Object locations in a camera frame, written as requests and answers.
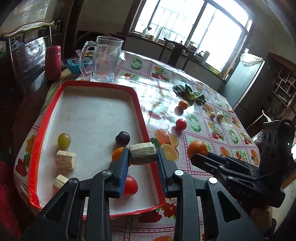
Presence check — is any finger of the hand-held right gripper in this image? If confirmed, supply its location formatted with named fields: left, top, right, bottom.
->
left=190, top=153, right=234, bottom=183
left=207, top=151, right=258, bottom=173

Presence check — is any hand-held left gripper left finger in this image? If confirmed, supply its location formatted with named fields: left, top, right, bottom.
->
left=22, top=147, right=131, bottom=241

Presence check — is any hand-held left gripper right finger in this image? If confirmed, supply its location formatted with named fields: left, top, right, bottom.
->
left=156, top=148, right=263, bottom=241

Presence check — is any dark purple plum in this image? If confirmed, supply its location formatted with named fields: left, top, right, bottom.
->
left=115, top=131, right=130, bottom=146

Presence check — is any red rectangular tray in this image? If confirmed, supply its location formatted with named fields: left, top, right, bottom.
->
left=28, top=80, right=166, bottom=219

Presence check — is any green grape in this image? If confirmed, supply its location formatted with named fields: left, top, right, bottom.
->
left=57, top=133, right=71, bottom=149

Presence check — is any person's right hand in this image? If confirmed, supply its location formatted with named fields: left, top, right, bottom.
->
left=239, top=199, right=277, bottom=234

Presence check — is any fruit print tablecloth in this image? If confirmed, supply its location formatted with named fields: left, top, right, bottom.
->
left=14, top=51, right=260, bottom=241

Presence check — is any grey refrigerator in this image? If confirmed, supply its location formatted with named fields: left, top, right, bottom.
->
left=218, top=54, right=266, bottom=114

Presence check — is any green leafy vegetable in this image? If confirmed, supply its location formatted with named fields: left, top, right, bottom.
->
left=173, top=84, right=207, bottom=106

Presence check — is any white jug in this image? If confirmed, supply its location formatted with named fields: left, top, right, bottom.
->
left=196, top=50, right=210, bottom=66

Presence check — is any white plastic bag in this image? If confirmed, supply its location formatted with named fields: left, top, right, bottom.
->
left=240, top=52, right=264, bottom=67

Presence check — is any clear glass mug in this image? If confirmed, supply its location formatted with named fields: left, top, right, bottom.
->
left=79, top=36, right=125, bottom=83

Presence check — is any blue box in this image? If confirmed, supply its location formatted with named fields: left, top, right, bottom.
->
left=67, top=58, right=93, bottom=75

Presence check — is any dark wooden chair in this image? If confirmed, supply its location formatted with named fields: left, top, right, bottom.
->
left=158, top=37, right=193, bottom=71

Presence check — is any red thermos bottle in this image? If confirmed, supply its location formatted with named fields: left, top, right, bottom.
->
left=45, top=45, right=62, bottom=81

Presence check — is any barred window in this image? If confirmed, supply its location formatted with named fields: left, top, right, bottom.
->
left=129, top=0, right=252, bottom=75

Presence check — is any wooden wall shelf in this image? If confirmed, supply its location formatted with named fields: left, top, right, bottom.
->
left=261, top=53, right=296, bottom=121

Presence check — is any chair with curved wooden rail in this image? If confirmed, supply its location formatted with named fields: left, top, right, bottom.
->
left=0, top=20, right=56, bottom=93

